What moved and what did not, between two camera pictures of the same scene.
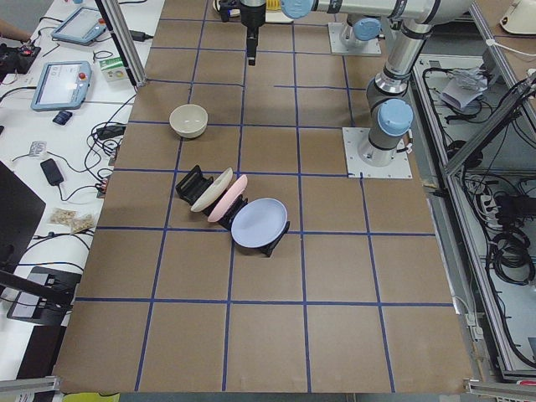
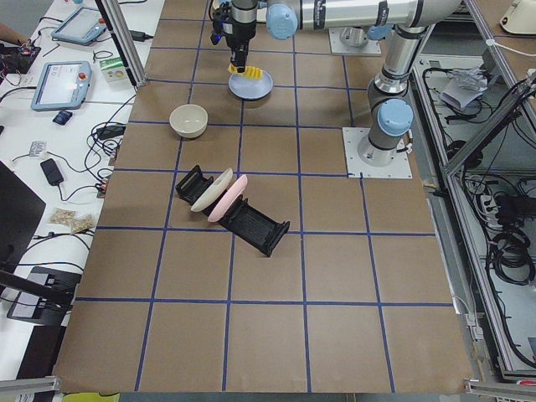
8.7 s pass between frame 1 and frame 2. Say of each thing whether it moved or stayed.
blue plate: moved
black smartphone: stayed
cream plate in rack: stayed
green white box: stayed
